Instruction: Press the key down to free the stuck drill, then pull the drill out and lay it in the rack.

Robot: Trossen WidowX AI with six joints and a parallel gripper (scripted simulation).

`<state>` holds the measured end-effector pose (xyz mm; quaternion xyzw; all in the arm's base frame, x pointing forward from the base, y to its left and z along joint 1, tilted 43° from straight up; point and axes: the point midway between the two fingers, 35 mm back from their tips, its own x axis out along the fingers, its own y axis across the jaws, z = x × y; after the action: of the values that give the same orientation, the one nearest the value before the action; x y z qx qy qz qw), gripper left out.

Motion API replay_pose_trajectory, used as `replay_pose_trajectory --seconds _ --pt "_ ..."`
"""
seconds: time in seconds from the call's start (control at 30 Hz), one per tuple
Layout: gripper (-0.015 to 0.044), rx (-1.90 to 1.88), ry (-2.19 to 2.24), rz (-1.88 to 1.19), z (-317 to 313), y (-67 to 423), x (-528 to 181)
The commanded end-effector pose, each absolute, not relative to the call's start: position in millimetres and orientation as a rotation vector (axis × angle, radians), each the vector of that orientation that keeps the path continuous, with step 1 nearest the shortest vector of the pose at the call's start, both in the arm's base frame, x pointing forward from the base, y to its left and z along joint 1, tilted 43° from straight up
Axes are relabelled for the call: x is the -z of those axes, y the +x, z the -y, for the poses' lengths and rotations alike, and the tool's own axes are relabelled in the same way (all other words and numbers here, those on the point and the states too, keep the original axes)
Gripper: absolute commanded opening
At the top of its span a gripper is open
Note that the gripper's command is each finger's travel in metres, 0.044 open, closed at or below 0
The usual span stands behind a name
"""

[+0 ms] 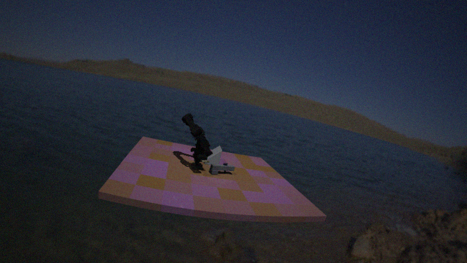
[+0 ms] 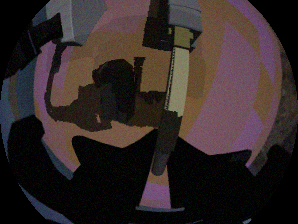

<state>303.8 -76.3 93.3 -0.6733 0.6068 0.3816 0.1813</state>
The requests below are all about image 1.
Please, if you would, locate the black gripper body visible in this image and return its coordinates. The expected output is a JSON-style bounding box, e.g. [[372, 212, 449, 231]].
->
[[191, 144, 208, 160]]

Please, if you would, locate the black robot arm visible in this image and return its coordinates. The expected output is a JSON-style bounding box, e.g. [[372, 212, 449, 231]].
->
[[182, 114, 213, 156]]

